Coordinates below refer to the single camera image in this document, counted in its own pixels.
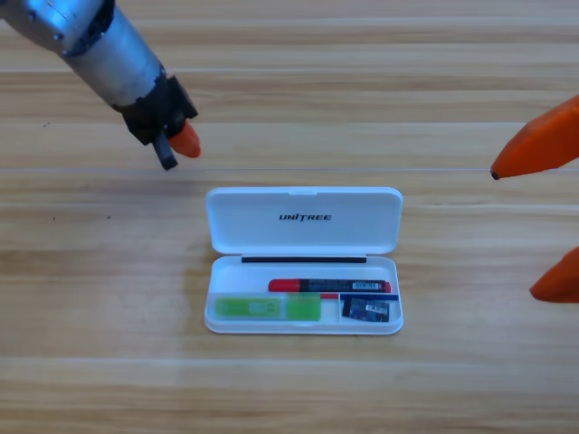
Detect white Unitree pencil case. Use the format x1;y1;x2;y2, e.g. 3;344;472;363
203;185;404;336

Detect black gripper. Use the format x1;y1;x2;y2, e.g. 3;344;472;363
111;74;202;172

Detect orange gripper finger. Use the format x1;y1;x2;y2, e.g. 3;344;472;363
489;94;579;181
528;246;579;304

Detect red and black marker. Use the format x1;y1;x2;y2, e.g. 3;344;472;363
268;278;393;294

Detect dark blue eraser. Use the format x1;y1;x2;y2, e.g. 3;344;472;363
341;297;391;324

